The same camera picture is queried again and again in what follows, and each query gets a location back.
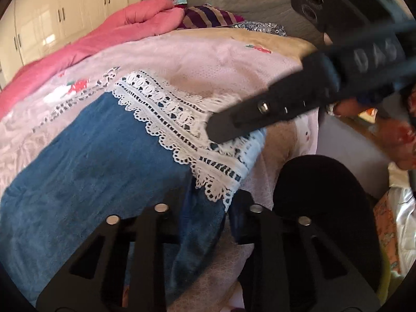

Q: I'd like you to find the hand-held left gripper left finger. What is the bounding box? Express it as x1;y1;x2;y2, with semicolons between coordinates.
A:
35;203;183;312

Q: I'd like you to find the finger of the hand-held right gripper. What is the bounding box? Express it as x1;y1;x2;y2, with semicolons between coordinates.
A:
206;52;342;144

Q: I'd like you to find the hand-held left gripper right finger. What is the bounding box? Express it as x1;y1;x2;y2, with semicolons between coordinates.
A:
227;190;381;312

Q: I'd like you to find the blue denim pants lace trim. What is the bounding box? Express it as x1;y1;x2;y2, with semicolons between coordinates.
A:
0;70;269;303

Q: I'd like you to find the person's right hand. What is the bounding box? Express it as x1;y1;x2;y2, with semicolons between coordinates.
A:
334;83;416;171

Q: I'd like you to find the beige bed sheet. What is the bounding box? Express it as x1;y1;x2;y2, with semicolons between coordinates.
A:
177;28;317;69

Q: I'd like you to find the person's black trouser leg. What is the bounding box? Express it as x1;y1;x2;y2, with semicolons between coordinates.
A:
273;155;381;300

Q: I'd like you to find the blue floral pillow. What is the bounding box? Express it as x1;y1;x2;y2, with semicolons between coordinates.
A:
232;21;287;37

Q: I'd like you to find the pink printed blanket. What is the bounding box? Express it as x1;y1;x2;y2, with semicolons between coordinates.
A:
0;28;321;312

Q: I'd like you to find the striped pillow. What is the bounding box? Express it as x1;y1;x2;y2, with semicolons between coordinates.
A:
177;4;246;30

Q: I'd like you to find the cartoon printed cloth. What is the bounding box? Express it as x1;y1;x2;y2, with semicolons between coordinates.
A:
372;162;416;303

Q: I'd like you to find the pink quilt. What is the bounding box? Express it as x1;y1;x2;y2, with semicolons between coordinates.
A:
0;0;186;118

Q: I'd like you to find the white wardrobe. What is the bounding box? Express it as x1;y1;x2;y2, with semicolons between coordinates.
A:
0;0;163;82

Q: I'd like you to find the grey bed frame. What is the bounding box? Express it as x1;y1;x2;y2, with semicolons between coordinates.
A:
317;112;391;199

